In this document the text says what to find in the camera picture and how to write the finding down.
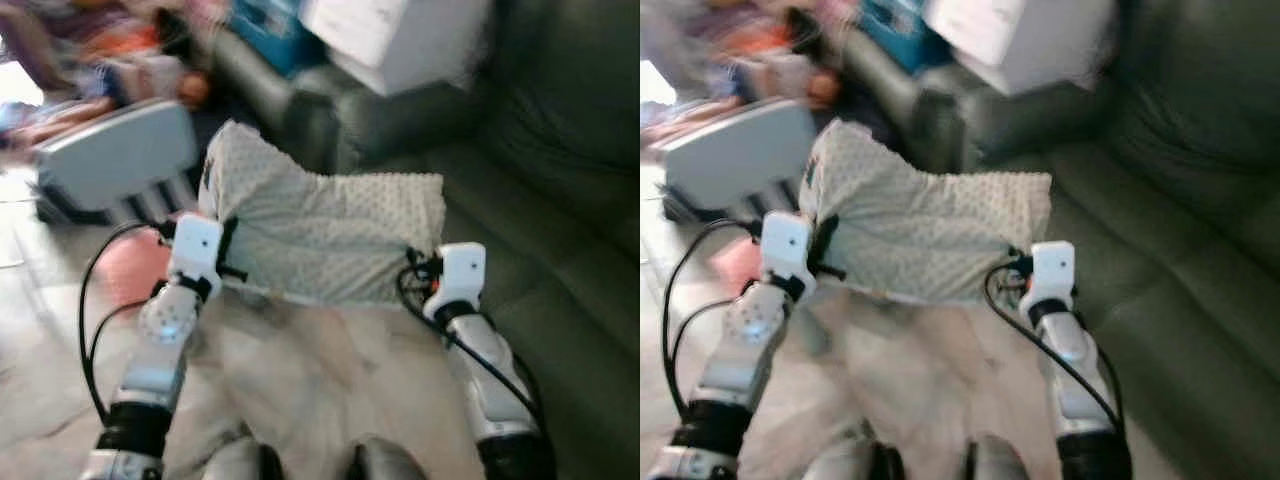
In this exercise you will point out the cream dotted pillow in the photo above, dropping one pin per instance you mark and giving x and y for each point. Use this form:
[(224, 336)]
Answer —
[(930, 230), (320, 230)]

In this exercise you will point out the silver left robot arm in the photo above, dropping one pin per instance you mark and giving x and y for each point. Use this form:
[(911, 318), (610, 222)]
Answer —
[(745, 350), (160, 350)]

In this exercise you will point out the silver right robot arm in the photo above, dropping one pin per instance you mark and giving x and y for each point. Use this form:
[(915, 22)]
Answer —
[(1075, 380), (490, 380)]

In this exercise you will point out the dark green leather sofa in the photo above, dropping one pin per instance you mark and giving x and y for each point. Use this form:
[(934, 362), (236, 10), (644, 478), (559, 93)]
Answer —
[(560, 250), (1190, 250)]

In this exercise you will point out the light blue child chair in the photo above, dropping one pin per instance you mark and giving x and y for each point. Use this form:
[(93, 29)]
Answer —
[(740, 155), (115, 155)]

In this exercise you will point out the grey right robot leg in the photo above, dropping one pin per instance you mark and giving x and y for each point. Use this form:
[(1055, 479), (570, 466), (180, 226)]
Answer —
[(385, 462), (998, 462)]

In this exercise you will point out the grey robot leg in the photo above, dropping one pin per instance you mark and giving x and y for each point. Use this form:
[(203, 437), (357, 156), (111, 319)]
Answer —
[(845, 460), (998, 462), (385, 462), (235, 460)]

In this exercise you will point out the colourful clutter pile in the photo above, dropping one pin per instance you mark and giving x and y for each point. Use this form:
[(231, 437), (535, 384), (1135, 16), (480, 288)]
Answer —
[(120, 55), (750, 55)]

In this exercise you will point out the grey left robot leg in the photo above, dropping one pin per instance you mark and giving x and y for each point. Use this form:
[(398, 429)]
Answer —
[(845, 460), (235, 460)]

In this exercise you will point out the blue storage box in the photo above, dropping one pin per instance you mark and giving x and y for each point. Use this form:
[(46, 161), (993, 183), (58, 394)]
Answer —
[(270, 30), (895, 30)]

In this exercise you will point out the white cardboard box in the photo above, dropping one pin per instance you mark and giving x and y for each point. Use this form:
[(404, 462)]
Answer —
[(1020, 40), (400, 40)]

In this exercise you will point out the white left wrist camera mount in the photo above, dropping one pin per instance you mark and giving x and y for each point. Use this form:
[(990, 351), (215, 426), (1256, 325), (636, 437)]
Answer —
[(195, 245), (785, 243)]

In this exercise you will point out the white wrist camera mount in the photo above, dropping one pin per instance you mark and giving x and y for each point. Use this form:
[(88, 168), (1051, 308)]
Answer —
[(195, 245), (785, 243), (1053, 270), (462, 272)]

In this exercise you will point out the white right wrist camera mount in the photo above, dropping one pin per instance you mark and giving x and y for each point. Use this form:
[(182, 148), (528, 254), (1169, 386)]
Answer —
[(1053, 270), (462, 272)]

